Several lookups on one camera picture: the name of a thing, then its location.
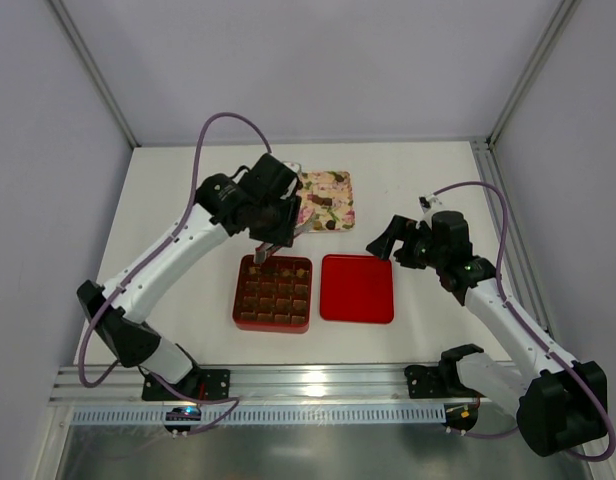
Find metal tongs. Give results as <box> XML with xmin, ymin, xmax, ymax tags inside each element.
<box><xmin>253</xmin><ymin>209</ymin><xmax>317</xmax><ymax>265</ymax></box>

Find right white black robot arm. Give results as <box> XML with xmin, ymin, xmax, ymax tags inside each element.
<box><xmin>366</xmin><ymin>210</ymin><xmax>616</xmax><ymax>462</ymax></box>

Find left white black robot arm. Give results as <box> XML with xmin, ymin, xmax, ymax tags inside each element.
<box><xmin>77</xmin><ymin>153</ymin><xmax>301</xmax><ymax>396</ymax></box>

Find dark rectangular chocolate bar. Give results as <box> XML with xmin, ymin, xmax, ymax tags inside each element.
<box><xmin>311</xmin><ymin>196</ymin><xmax>332</xmax><ymax>207</ymax></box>

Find red chocolate box with insert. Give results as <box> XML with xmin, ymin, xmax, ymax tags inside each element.
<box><xmin>232</xmin><ymin>254</ymin><xmax>313</xmax><ymax>334</ymax></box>

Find floral rectangular tray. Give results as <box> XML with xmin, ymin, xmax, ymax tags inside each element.
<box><xmin>297</xmin><ymin>171</ymin><xmax>356</xmax><ymax>232</ymax></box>

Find red box lid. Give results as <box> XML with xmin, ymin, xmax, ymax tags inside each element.
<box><xmin>319</xmin><ymin>254</ymin><xmax>395</xmax><ymax>325</ymax></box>

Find aluminium right side rail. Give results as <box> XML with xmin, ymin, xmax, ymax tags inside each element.
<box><xmin>470</xmin><ymin>139</ymin><xmax>554</xmax><ymax>337</ymax></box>

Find aluminium rail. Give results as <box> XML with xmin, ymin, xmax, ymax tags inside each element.
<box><xmin>470</xmin><ymin>139</ymin><xmax>554</xmax><ymax>337</ymax></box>
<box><xmin>48</xmin><ymin>362</ymin><xmax>589</xmax><ymax>406</ymax></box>

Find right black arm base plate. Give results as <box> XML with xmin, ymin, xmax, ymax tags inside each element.
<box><xmin>404</xmin><ymin>364</ymin><xmax>478</xmax><ymax>399</ymax></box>

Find slotted grey cable duct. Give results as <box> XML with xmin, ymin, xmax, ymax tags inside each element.
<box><xmin>71</xmin><ymin>403</ymin><xmax>446</xmax><ymax>426</ymax></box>

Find aluminium front rail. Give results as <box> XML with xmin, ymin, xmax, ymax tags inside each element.
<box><xmin>48</xmin><ymin>362</ymin><xmax>589</xmax><ymax>406</ymax></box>

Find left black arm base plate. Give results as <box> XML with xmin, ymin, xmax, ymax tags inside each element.
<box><xmin>141</xmin><ymin>367</ymin><xmax>231</xmax><ymax>402</ymax></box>

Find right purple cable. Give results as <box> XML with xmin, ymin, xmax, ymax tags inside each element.
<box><xmin>420</xmin><ymin>180</ymin><xmax>616</xmax><ymax>461</ymax></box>

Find right aluminium frame post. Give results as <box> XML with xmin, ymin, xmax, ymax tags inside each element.
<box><xmin>486</xmin><ymin>0</ymin><xmax>581</xmax><ymax>149</ymax></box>

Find aluminium frame post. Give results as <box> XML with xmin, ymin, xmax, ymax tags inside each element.
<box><xmin>44</xmin><ymin>0</ymin><xmax>140</xmax><ymax>149</ymax></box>
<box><xmin>486</xmin><ymin>0</ymin><xmax>581</xmax><ymax>149</ymax></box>

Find left aluminium frame post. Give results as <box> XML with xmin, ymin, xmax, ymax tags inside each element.
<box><xmin>44</xmin><ymin>0</ymin><xmax>140</xmax><ymax>149</ymax></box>

